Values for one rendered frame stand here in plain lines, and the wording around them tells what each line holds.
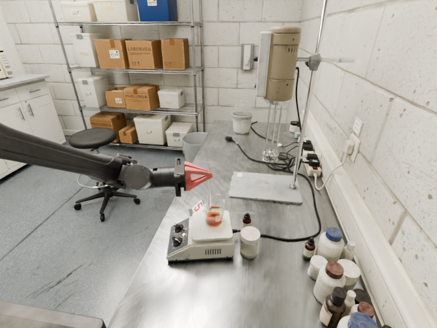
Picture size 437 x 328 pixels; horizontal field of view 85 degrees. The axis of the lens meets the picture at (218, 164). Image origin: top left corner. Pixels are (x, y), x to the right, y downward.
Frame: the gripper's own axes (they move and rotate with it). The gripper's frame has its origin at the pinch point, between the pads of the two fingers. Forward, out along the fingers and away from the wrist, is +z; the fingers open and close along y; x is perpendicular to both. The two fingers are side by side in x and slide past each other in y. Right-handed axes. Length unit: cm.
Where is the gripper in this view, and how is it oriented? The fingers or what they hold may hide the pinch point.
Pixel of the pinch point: (209, 174)
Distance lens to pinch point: 66.1
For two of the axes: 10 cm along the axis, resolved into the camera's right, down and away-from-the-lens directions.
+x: -0.1, 8.8, 4.8
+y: -1.3, -4.8, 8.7
